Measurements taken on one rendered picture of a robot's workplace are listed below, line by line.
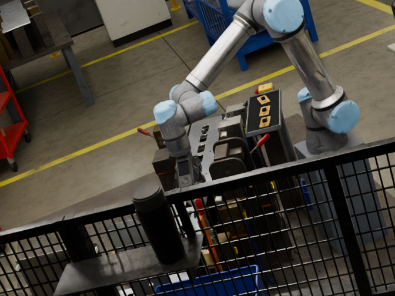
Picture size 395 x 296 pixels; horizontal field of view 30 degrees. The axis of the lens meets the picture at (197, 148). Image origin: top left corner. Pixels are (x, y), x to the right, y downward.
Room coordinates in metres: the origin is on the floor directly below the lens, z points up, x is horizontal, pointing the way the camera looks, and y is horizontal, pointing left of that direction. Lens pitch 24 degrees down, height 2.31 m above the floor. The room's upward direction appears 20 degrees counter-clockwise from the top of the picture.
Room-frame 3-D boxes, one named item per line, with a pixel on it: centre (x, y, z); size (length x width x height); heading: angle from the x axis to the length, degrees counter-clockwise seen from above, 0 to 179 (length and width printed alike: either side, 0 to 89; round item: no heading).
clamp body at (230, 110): (3.13, -0.24, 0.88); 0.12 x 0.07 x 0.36; 76
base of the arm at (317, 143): (2.39, -0.45, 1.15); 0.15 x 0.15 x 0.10
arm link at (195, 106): (2.18, -0.04, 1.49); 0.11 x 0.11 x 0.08; 13
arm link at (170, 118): (2.14, 0.05, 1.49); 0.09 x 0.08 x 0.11; 103
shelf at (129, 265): (1.51, 0.24, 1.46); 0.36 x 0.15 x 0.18; 76
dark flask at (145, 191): (1.47, 0.14, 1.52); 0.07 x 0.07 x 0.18
